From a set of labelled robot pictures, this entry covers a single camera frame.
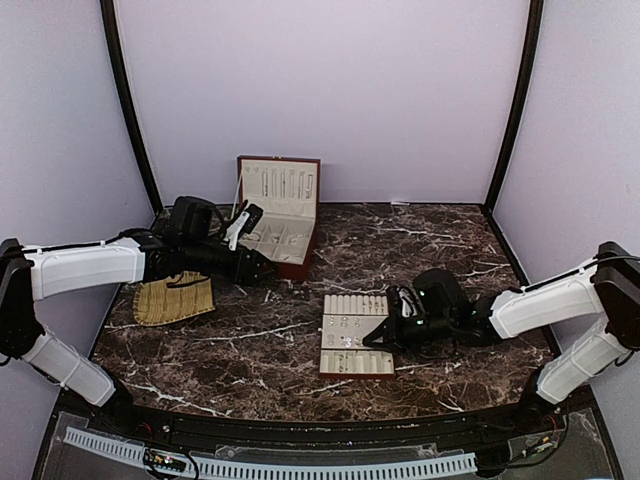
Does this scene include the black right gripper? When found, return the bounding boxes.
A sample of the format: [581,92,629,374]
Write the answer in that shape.
[364,307,455,356]

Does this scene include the black left frame post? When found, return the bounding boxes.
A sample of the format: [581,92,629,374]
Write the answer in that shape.
[99,0,163,214]

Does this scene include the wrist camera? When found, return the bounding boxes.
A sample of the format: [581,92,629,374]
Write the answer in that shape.
[167,196,265,251]
[386,268,469,318]

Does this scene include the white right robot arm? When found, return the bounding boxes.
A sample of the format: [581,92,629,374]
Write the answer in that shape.
[363,241,639,434]

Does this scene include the red wooden jewelry box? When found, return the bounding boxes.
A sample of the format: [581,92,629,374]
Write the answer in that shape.
[237,155,321,281]

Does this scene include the brown jewelry display tray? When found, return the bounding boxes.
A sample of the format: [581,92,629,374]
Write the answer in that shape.
[319,294,395,379]

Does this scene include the white slotted cable duct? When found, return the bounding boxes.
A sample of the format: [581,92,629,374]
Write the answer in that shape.
[63,427,478,479]

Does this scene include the woven bamboo tray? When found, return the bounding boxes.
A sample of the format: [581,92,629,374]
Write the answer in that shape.
[133,271,215,327]

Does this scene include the black frame post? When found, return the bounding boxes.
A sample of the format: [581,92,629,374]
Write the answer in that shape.
[99,0,163,214]
[483,0,544,217]

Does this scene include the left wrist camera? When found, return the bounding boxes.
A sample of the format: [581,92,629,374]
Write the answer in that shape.
[167,196,265,251]

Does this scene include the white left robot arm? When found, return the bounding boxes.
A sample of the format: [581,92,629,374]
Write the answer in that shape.
[1,230,277,436]

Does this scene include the black right frame post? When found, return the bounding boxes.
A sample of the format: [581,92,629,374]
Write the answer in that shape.
[483,0,544,217]

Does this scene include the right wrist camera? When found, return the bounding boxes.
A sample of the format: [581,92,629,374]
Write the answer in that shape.
[386,268,469,318]

